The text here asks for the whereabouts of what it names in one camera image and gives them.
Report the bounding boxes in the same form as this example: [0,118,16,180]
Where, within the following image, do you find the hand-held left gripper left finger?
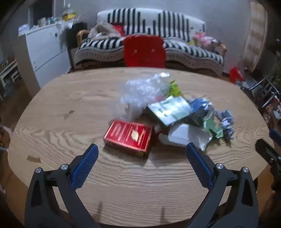
[25,143,101,228]

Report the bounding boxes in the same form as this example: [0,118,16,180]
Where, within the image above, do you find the wooden frame sofa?
[73,8,227,76]

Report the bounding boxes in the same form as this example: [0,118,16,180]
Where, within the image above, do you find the black cabinet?
[67,22,88,67]

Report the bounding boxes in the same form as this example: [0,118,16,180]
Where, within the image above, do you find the green torn wrapper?
[202,118,224,139]

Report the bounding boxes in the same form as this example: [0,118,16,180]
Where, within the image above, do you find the white dresser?
[14,23,73,88]

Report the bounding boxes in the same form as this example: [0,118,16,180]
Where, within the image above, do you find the beige clothes pile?
[89,21,119,39]

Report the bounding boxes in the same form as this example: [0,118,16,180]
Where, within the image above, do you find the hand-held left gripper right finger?
[185,142,259,228]

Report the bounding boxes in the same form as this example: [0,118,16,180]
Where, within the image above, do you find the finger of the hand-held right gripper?
[270,129,281,143]
[255,139,281,165]

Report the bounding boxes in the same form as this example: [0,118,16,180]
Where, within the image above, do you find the patterned curtain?
[244,6,269,73]

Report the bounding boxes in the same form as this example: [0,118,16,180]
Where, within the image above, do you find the white shelf rack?
[0,59,21,88]

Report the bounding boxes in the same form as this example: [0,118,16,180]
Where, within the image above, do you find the black white striped blanket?
[73,8,225,75]

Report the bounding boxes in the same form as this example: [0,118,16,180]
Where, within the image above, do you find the red plastic chair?
[123,35,166,68]

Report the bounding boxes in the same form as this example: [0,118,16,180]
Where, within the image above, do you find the blue foil wrapper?
[190,98,214,128]

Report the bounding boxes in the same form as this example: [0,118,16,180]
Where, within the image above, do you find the red plastic bag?
[229,67,244,84]

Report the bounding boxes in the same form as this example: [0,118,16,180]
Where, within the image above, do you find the red cardboard box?
[104,119,153,158]

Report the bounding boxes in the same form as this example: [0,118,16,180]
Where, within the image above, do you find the green yellow snack packet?
[169,80,184,97]

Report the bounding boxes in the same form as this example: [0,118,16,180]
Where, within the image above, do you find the white paper bag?
[168,123,212,152]

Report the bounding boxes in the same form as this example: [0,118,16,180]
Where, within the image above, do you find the clear plastic bag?
[111,72,170,120]

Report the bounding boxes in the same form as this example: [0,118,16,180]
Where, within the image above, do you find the red item on sofa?
[113,23,126,36]

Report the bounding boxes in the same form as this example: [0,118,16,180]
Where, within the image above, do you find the green white box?
[147,96,192,127]

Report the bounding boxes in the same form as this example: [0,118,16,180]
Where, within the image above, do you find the pale blue wrapper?
[218,110,235,140]

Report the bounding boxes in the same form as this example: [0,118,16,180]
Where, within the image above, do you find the black metal rack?
[249,78,281,107]

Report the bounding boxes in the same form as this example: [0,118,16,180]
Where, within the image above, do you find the pink bag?
[193,32,220,47]

